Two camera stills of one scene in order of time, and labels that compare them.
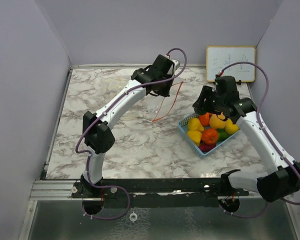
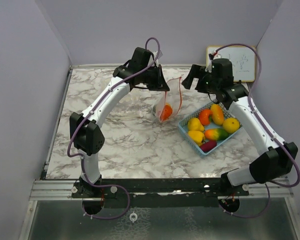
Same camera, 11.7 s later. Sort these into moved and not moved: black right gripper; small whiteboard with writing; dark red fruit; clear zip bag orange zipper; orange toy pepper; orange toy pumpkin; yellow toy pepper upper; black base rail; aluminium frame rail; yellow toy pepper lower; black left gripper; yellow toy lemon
Moved: clear zip bag orange zipper; orange toy pumpkin; black left gripper; black right gripper
Not moved: aluminium frame rail; yellow toy pepper lower; yellow toy lemon; yellow toy pepper upper; black base rail; dark red fruit; small whiteboard with writing; orange toy pepper
